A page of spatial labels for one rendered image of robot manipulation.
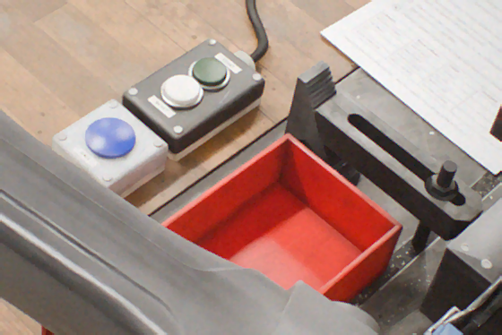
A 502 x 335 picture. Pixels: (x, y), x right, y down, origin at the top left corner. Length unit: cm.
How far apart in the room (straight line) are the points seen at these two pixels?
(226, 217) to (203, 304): 49
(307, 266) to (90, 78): 26
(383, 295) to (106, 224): 50
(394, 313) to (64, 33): 39
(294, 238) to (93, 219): 50
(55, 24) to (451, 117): 36
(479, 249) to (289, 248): 15
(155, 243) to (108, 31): 63
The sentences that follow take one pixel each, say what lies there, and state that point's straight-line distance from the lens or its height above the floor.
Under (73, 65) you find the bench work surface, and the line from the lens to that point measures 106.
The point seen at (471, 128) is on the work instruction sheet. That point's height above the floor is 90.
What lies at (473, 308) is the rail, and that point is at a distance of 84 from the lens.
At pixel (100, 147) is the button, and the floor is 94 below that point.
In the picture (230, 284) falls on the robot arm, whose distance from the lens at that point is 47.
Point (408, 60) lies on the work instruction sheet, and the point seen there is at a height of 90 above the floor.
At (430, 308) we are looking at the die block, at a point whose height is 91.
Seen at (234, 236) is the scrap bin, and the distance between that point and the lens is 94.
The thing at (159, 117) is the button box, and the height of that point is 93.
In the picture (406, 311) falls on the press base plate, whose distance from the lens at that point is 94.
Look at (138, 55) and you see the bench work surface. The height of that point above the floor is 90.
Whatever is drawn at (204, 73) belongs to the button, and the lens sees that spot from 101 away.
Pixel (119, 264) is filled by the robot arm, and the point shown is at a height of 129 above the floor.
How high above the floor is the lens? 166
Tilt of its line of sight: 50 degrees down
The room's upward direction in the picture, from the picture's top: 11 degrees clockwise
